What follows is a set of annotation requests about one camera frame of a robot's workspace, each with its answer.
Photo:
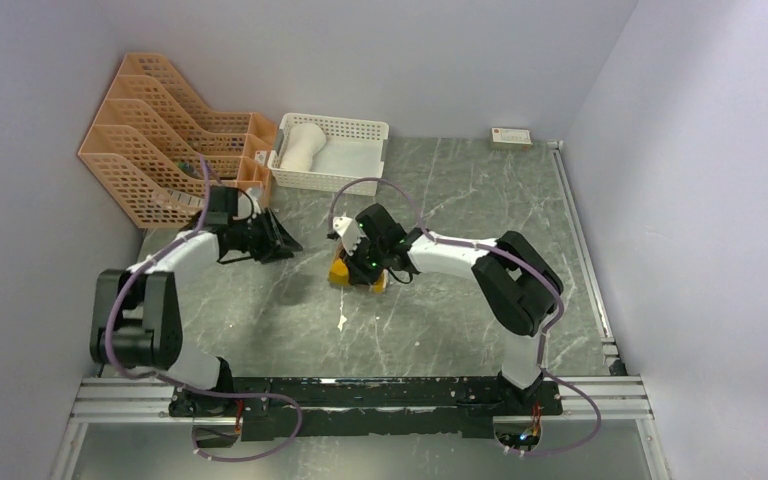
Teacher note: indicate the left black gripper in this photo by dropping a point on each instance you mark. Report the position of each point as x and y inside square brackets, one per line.
[282, 240]

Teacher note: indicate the small white red box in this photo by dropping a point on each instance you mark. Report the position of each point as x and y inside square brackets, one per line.
[510, 139]

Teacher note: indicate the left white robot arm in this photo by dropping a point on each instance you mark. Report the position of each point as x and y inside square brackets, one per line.
[137, 324]

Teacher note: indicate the orange plastic file organizer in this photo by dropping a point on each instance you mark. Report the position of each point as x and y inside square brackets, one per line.
[150, 134]

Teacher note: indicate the aluminium frame rail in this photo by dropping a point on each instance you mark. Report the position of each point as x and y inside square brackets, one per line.
[284, 319]

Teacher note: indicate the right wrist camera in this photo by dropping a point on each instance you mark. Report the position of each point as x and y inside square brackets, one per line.
[349, 232]

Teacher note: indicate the cream white towel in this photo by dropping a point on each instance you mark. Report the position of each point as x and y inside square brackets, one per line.
[304, 142]

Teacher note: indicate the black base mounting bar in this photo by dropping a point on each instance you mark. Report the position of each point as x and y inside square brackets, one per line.
[273, 407]

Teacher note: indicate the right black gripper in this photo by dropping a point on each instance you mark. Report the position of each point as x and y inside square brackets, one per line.
[357, 274]

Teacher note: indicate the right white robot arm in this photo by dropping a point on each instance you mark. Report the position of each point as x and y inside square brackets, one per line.
[520, 288]

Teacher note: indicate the white plastic basket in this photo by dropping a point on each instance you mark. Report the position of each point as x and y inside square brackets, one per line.
[354, 149]

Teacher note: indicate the brown yellow towel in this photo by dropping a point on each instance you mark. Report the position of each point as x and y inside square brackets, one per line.
[339, 275]

